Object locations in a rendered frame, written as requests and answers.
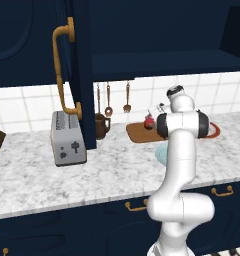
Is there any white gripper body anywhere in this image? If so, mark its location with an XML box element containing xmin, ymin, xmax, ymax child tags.
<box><xmin>147</xmin><ymin>103</ymin><xmax>172</xmax><ymax>117</ymax></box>

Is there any brown wooden cutting board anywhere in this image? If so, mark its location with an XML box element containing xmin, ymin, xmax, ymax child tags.
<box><xmin>125</xmin><ymin>121</ymin><xmax>214</xmax><ymax>144</ymax></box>

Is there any navy open cabinet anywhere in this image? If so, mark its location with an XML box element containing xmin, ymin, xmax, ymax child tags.
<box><xmin>88</xmin><ymin>0</ymin><xmax>240</xmax><ymax>83</ymax></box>

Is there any open navy cabinet door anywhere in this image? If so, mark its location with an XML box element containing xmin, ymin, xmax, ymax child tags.
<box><xmin>54</xmin><ymin>0</ymin><xmax>98</xmax><ymax>151</ymax></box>

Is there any closed navy cabinet door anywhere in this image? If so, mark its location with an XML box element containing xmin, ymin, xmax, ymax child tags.
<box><xmin>0</xmin><ymin>0</ymin><xmax>70</xmax><ymax>89</ymax></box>

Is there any red round pastry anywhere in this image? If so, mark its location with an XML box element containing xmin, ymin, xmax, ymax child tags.
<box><xmin>143</xmin><ymin>114</ymin><xmax>157</xmax><ymax>131</ymax></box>

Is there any hanging wooden fork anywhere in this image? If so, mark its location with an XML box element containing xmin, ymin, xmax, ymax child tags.
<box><xmin>122</xmin><ymin>81</ymin><xmax>132</xmax><ymax>114</ymax></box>

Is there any light blue plate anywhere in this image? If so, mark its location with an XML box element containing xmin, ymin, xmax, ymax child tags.
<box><xmin>154</xmin><ymin>143</ymin><xmax>170</xmax><ymax>167</ymax></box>

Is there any hanging wooden spoon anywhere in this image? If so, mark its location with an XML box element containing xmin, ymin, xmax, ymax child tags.
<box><xmin>104</xmin><ymin>82</ymin><xmax>113</xmax><ymax>118</ymax></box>

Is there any red rimmed plate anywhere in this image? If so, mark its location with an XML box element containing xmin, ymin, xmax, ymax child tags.
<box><xmin>205</xmin><ymin>121</ymin><xmax>222</xmax><ymax>140</ymax></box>

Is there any brown jug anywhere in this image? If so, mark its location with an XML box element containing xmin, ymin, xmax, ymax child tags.
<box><xmin>94</xmin><ymin>112</ymin><xmax>112</xmax><ymax>141</ymax></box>

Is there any hanging wooden stick utensil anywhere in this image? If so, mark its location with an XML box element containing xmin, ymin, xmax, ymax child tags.
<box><xmin>96</xmin><ymin>82</ymin><xmax>102</xmax><ymax>115</ymax></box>

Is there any grey toaster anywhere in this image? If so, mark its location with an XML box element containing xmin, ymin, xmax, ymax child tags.
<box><xmin>50</xmin><ymin>110</ymin><xmax>88</xmax><ymax>168</ymax></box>

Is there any navy drawer front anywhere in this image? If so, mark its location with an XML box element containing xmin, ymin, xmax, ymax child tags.
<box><xmin>0</xmin><ymin>207</ymin><xmax>106</xmax><ymax>256</ymax></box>
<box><xmin>186</xmin><ymin>180</ymin><xmax>240</xmax><ymax>256</ymax></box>
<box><xmin>102</xmin><ymin>195</ymin><xmax>164</xmax><ymax>256</ymax></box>

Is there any brass cabinet door handle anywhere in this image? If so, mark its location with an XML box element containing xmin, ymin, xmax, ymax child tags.
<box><xmin>51</xmin><ymin>16</ymin><xmax>83</xmax><ymax>121</ymax></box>

